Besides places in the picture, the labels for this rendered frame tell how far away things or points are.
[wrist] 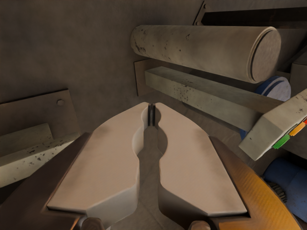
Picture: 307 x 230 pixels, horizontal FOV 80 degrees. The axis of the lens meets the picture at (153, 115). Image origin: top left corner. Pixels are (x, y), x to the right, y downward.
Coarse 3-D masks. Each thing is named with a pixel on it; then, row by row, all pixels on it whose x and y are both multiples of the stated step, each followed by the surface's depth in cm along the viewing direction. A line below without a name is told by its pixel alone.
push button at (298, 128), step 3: (303, 123) 42; (297, 126) 42; (300, 126) 42; (303, 126) 42; (294, 129) 42; (297, 129) 42; (300, 129) 42; (291, 132) 43; (294, 132) 42; (297, 132) 44; (291, 135) 43; (294, 135) 44
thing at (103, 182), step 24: (120, 120) 10; (144, 120) 11; (96, 144) 8; (120, 144) 8; (72, 168) 7; (96, 168) 7; (120, 168) 7; (72, 192) 6; (96, 192) 6; (120, 192) 6; (96, 216) 6; (120, 216) 7
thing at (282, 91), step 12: (192, 72) 100; (204, 72) 96; (228, 84) 83; (240, 84) 80; (252, 84) 77; (264, 84) 70; (276, 84) 70; (288, 84) 76; (276, 96) 74; (288, 96) 81; (192, 108) 102; (216, 120) 91; (240, 132) 75
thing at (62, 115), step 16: (32, 96) 62; (48, 96) 64; (64, 96) 67; (0, 112) 58; (16, 112) 60; (32, 112) 63; (48, 112) 66; (64, 112) 69; (0, 128) 60; (16, 128) 62; (32, 128) 63; (48, 128) 63; (64, 128) 71; (0, 144) 56; (16, 144) 55; (32, 144) 55
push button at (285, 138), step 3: (288, 135) 39; (282, 138) 38; (285, 138) 38; (288, 138) 39; (279, 141) 39; (282, 141) 38; (285, 141) 38; (276, 144) 39; (279, 144) 39; (282, 144) 39; (276, 147) 40; (279, 147) 41
